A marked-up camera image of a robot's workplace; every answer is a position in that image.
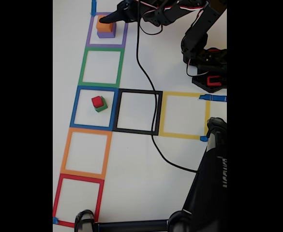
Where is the black square frame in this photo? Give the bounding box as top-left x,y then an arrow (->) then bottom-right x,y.
112,88 -> 163,136

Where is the green cube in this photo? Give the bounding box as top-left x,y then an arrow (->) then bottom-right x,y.
94,96 -> 108,113

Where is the small red cube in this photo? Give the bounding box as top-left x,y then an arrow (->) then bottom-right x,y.
91,96 -> 103,108

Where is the blue square frame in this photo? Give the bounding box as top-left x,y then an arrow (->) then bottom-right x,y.
70,86 -> 119,131

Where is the purple square frame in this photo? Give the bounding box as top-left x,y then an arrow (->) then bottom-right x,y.
85,12 -> 129,48

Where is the red table clamp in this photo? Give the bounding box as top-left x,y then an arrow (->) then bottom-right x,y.
207,75 -> 222,87

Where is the yellow square frame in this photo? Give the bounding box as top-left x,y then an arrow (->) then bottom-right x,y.
158,91 -> 211,140

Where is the orange cube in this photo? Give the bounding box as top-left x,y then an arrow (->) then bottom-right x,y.
96,15 -> 115,33

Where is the black camera tripod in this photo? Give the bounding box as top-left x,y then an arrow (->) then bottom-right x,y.
74,117 -> 227,232

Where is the orange square frame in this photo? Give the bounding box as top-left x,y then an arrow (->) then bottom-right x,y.
60,127 -> 113,180

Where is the green square frame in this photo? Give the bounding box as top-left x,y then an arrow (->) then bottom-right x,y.
77,47 -> 125,88

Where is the black camera cable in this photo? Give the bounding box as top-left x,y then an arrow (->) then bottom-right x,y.
136,0 -> 200,174

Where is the red square frame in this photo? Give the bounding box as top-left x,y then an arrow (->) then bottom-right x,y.
52,173 -> 105,228

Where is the large purple cube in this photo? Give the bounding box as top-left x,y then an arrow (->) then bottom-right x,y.
97,23 -> 117,39

